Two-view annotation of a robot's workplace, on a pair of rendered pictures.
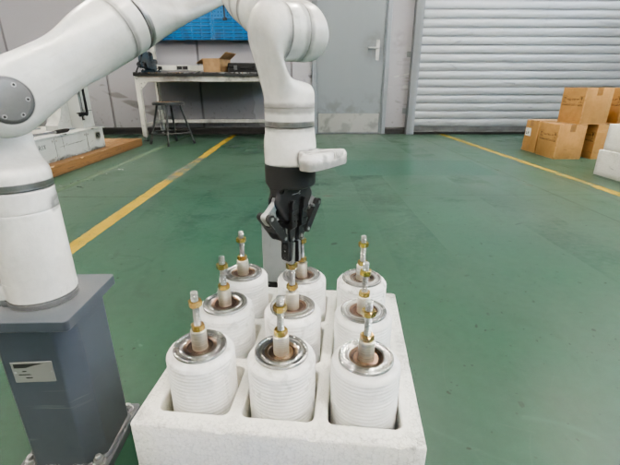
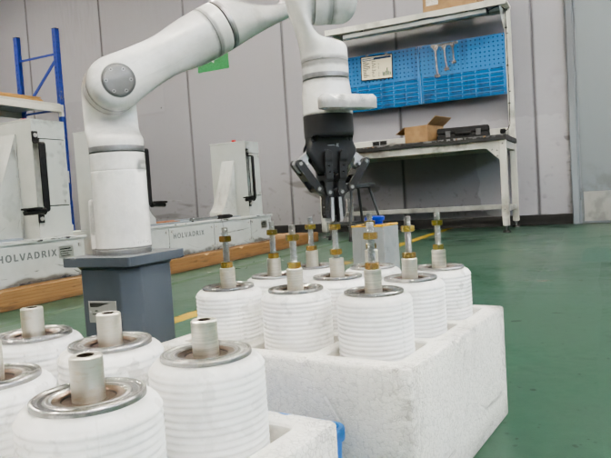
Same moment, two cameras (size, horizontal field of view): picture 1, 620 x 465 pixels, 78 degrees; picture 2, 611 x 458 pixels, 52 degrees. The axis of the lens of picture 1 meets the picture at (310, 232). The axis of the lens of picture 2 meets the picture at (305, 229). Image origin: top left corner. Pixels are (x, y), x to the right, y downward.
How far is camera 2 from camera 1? 51 cm
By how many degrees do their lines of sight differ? 31
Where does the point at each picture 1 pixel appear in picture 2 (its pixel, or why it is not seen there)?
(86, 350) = (145, 300)
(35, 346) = (106, 285)
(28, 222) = (118, 175)
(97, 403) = not seen: hidden behind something
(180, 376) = (202, 303)
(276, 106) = (305, 60)
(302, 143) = (328, 90)
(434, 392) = (552, 443)
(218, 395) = (234, 330)
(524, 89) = not seen: outside the picture
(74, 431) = not seen: hidden behind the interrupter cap
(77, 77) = (168, 64)
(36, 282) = (116, 229)
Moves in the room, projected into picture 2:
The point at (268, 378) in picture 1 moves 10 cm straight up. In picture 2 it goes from (271, 301) to (265, 224)
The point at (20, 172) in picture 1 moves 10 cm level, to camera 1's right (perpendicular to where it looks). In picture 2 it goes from (119, 134) to (167, 128)
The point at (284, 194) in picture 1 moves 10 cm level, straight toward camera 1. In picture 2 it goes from (316, 142) to (289, 138)
